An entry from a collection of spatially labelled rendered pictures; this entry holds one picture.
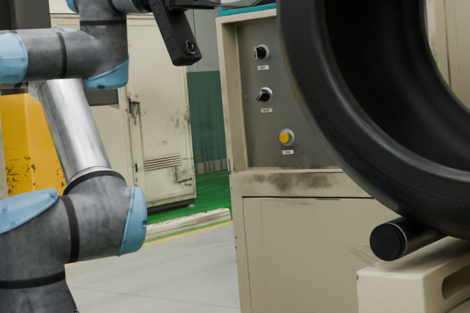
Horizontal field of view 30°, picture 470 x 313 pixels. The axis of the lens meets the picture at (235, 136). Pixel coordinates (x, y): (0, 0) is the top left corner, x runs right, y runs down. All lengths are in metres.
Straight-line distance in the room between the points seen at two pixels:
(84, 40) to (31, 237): 0.33
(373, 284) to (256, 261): 1.02
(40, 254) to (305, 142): 0.77
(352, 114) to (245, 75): 1.08
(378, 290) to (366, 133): 0.19
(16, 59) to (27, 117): 5.20
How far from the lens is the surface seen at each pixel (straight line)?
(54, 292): 1.48
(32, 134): 6.58
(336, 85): 1.03
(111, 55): 1.40
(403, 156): 1.00
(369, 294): 1.07
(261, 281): 2.07
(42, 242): 1.46
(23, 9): 6.65
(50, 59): 1.38
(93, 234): 1.48
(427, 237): 1.10
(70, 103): 1.67
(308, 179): 1.96
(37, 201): 1.46
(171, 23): 1.31
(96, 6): 1.40
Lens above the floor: 1.09
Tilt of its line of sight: 3 degrees down
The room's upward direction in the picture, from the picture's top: 5 degrees counter-clockwise
